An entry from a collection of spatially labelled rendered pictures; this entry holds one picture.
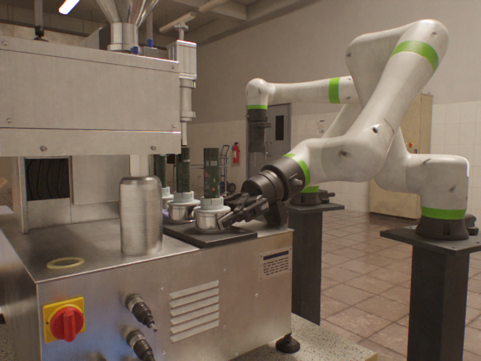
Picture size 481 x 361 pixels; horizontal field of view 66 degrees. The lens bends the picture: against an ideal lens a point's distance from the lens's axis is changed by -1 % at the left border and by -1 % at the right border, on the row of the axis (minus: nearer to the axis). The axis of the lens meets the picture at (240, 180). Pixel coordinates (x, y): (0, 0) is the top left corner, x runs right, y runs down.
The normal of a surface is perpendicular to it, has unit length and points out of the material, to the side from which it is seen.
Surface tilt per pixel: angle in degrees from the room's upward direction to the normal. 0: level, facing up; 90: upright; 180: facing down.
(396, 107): 69
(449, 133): 90
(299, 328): 0
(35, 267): 0
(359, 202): 90
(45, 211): 90
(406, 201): 90
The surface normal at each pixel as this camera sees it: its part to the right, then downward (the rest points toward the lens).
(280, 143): -0.78, 0.06
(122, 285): 0.62, 0.07
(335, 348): 0.00, -1.00
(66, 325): -0.11, 0.10
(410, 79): 0.18, -0.30
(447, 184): -0.40, 0.09
